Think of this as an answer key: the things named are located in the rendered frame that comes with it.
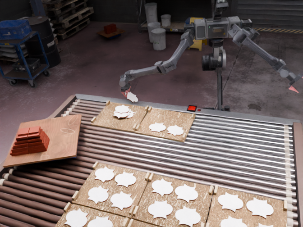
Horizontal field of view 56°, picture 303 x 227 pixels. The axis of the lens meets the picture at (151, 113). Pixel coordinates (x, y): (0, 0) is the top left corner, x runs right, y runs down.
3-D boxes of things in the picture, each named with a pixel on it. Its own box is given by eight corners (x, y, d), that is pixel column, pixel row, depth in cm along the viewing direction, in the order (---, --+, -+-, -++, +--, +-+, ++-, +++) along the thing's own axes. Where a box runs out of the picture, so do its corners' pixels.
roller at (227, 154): (54, 126, 255) (53, 122, 252) (292, 165, 193) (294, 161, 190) (51, 129, 251) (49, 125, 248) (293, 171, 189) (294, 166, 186)
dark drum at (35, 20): (45, 55, 616) (31, 14, 564) (67, 58, 594) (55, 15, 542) (25, 68, 573) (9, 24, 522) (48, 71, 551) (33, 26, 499)
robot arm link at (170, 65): (175, 72, 219) (169, 62, 215) (162, 75, 228) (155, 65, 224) (195, 40, 245) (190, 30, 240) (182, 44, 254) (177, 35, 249)
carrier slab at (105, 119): (109, 103, 269) (109, 101, 268) (149, 108, 256) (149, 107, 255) (90, 125, 243) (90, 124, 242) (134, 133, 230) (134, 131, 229)
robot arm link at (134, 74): (169, 70, 228) (163, 59, 223) (167, 74, 225) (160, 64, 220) (133, 78, 258) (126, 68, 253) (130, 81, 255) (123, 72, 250)
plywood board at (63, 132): (21, 124, 237) (20, 122, 235) (81, 115, 239) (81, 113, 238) (3, 168, 196) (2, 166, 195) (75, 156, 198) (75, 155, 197)
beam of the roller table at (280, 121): (77, 98, 295) (76, 93, 291) (298, 125, 228) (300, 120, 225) (73, 102, 288) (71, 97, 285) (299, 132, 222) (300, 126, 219)
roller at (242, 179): (41, 140, 240) (39, 136, 237) (294, 188, 178) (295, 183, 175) (37, 144, 236) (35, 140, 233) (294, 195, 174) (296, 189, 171)
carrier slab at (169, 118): (151, 109, 255) (150, 107, 254) (195, 115, 241) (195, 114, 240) (135, 133, 229) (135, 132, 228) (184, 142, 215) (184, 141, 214)
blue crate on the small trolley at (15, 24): (7, 32, 497) (2, 20, 484) (33, 30, 488) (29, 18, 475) (-6, 40, 467) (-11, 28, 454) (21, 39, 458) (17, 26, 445)
